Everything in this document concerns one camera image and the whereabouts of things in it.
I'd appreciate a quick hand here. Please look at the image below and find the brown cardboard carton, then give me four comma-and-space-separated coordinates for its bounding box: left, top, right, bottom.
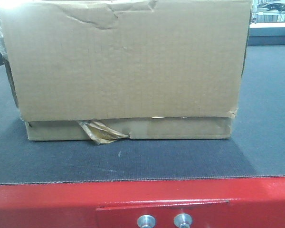
0, 0, 252, 144

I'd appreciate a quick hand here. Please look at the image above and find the dark conveyor belt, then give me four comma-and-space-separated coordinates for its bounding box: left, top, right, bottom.
0, 46, 285, 185

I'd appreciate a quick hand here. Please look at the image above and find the left silver bolt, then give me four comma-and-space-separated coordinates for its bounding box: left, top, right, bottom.
137, 215, 156, 228

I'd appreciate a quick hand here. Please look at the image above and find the silver bolt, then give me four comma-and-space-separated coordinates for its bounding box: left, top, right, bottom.
137, 215, 156, 228
173, 213, 193, 228

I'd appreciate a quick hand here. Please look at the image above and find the right silver bolt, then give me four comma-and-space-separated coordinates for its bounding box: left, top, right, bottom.
173, 213, 193, 228

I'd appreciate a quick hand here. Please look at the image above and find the red conveyor frame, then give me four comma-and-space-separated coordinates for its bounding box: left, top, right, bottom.
0, 177, 285, 228

